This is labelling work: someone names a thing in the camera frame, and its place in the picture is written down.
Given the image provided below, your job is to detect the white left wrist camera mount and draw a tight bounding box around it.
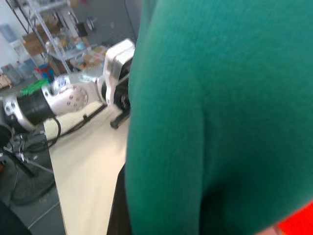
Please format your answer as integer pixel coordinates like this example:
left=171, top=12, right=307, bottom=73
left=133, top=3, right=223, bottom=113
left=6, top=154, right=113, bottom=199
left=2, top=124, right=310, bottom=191
left=104, top=38, right=136, bottom=105

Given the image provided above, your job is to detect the metal storage shelf rack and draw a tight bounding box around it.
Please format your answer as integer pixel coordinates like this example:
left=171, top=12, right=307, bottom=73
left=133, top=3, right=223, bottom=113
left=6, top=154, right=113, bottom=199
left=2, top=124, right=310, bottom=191
left=6, top=0, right=98, bottom=74

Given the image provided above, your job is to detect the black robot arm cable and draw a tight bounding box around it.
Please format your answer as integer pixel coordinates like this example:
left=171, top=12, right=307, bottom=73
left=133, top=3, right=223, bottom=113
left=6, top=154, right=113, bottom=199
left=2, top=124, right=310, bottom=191
left=29, top=104, right=109, bottom=149

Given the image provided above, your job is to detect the green cloth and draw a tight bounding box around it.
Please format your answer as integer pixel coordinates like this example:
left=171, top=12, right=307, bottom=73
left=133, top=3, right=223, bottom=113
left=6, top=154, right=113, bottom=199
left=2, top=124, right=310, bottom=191
left=124, top=0, right=313, bottom=235

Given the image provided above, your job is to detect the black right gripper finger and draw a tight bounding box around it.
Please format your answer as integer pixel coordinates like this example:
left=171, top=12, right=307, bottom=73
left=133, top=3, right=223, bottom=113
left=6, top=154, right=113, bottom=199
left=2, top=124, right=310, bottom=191
left=107, top=163, right=133, bottom=235
left=110, top=113, right=132, bottom=129

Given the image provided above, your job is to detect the green plastic object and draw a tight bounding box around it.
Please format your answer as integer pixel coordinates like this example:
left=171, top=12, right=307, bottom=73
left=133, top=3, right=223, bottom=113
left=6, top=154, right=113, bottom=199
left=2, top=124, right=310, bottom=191
left=20, top=79, right=51, bottom=96

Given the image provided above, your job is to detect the white water dispenser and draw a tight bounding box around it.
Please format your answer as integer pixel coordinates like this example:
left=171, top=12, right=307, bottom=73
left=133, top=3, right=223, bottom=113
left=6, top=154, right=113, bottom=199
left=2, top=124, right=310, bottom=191
left=0, top=24, right=30, bottom=64

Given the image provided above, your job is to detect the clear plastic water jug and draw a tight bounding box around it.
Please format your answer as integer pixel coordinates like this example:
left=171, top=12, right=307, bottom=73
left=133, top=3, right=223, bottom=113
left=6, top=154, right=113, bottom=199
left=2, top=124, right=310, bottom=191
left=16, top=58, right=37, bottom=79

